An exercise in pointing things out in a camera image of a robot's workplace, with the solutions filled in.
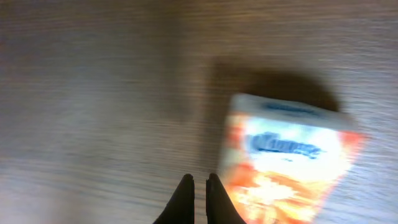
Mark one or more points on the small orange box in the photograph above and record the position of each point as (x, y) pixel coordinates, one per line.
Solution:
(280, 159)

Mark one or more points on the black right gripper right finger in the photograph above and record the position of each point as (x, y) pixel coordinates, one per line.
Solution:
(219, 207)

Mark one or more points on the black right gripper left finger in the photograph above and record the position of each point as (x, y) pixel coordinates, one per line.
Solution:
(180, 209)

